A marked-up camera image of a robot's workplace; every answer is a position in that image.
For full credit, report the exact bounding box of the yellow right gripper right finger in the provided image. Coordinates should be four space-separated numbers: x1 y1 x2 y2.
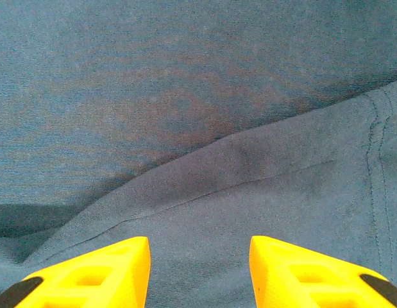
249 235 397 308

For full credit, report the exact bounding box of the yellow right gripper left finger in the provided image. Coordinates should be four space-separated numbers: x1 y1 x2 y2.
0 236 151 308

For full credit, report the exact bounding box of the dark blue t-shirt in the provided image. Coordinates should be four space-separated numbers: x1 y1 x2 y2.
0 0 397 308

